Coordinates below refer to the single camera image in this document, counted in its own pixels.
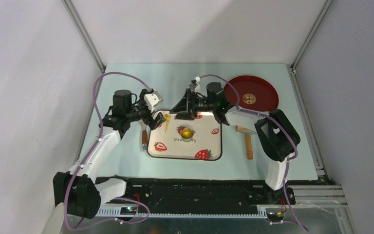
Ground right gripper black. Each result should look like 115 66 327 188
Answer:
169 89 216 121

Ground yellow dough trim scrap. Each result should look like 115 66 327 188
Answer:
164 114 171 133

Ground metal scraper wooden handle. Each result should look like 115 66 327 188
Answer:
141 127 148 151

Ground yellow dough piece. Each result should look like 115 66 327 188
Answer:
182 129 194 139

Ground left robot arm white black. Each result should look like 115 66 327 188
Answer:
53 89 165 219

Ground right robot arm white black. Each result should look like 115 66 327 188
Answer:
170 78 300 204

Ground strawberry pattern white tray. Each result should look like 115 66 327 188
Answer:
147 110 222 161

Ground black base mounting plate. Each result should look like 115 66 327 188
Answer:
103 176 296 215

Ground round red plate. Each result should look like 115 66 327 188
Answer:
224 75 279 112

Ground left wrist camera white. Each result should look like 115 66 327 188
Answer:
144 91 163 113

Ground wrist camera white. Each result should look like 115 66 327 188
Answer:
144 91 163 113
189 77 201 93

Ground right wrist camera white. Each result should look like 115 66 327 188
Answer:
189 77 201 93

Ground aluminium frame rail front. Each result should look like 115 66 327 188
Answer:
95 186 347 219

